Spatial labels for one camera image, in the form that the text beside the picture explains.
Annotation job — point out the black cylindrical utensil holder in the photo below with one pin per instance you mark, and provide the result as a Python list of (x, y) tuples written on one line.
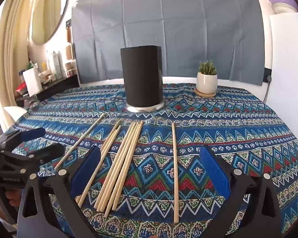
[(141, 79)]

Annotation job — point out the round wooden coaster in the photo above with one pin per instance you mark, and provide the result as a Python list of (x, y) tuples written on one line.
[(201, 94)]

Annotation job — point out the person's left hand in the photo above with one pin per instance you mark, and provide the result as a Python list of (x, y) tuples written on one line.
[(13, 198)]

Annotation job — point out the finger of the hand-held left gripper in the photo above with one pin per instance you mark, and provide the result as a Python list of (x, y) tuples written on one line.
[(32, 133), (47, 153)]

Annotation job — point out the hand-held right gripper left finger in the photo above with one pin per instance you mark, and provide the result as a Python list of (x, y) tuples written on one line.
[(85, 171)]

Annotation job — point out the round wall mirror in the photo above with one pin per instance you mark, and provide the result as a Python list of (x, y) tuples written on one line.
[(48, 14)]

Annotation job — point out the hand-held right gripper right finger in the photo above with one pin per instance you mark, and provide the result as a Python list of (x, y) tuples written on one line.
[(214, 171)]

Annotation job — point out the grey cloth backdrop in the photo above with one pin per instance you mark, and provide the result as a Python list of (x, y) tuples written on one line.
[(164, 17)]

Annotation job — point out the wooden hair brush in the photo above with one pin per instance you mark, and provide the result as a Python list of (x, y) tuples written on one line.
[(69, 52)]

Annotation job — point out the grey spray can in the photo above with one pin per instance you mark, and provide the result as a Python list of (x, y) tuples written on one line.
[(55, 63)]

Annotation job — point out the white bowl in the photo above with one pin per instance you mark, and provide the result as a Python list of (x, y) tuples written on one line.
[(285, 8)]

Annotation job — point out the black side shelf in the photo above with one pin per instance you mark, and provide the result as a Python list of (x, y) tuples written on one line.
[(57, 85)]

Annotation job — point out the wooden chopstick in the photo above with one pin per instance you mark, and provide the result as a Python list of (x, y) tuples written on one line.
[(174, 173), (114, 165), (106, 153), (118, 166), (128, 165), (111, 135), (79, 141), (122, 170)]

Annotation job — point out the cream curtain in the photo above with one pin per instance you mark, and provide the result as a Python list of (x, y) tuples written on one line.
[(12, 42)]

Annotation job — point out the blue patterned tablecloth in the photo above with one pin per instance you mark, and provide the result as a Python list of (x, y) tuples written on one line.
[(201, 138)]

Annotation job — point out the white cabinet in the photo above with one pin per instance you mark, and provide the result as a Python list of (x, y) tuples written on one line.
[(288, 67)]

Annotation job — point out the succulent in white pot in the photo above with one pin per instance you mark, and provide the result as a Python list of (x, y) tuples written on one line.
[(206, 80)]

